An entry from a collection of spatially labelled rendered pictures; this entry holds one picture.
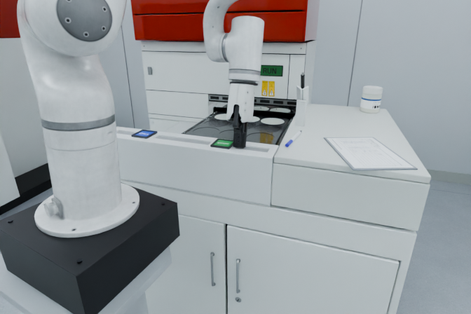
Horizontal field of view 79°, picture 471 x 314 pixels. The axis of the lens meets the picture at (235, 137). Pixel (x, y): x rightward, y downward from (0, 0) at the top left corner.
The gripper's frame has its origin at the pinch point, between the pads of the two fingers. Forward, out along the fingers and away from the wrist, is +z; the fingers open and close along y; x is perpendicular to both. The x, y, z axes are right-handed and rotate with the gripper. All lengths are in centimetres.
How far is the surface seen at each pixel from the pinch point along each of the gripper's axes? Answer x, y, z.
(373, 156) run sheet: 33.9, -2.9, 0.7
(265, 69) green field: -7, -54, -24
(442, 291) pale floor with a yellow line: 89, -88, 81
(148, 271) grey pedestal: -7.8, 29.7, 22.9
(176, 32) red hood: -47, -46, -38
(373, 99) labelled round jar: 38, -46, -14
